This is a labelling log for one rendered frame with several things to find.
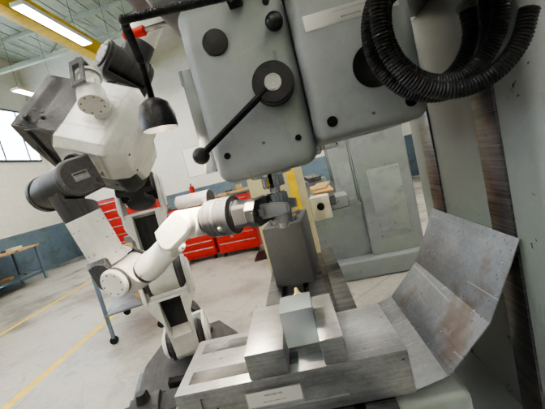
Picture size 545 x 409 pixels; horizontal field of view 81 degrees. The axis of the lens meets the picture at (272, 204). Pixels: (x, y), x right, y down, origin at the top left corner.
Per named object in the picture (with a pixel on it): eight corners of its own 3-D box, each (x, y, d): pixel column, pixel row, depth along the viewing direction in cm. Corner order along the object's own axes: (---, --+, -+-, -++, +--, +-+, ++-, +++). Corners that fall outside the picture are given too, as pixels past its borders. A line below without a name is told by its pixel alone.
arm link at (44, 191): (51, 230, 83) (20, 182, 80) (80, 217, 90) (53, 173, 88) (79, 217, 78) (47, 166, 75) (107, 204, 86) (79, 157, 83)
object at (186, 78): (205, 174, 66) (177, 71, 64) (210, 173, 70) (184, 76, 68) (224, 170, 66) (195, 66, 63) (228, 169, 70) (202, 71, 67)
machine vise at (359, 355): (186, 438, 48) (165, 372, 47) (209, 372, 63) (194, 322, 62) (418, 393, 46) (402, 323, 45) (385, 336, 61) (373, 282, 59)
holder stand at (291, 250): (276, 288, 98) (259, 226, 95) (285, 263, 119) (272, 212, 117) (315, 281, 95) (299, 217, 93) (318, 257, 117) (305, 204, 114)
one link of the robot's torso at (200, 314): (170, 343, 155) (162, 318, 153) (211, 329, 159) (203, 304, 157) (167, 367, 135) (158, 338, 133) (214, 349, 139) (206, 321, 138)
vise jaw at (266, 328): (250, 381, 47) (242, 356, 46) (259, 328, 62) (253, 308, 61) (289, 372, 46) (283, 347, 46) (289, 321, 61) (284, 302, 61)
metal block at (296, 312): (288, 348, 51) (278, 313, 50) (288, 329, 57) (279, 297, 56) (320, 342, 50) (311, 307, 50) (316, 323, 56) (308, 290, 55)
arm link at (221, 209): (247, 193, 63) (199, 204, 68) (259, 239, 64) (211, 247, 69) (272, 183, 75) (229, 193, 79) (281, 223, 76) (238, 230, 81)
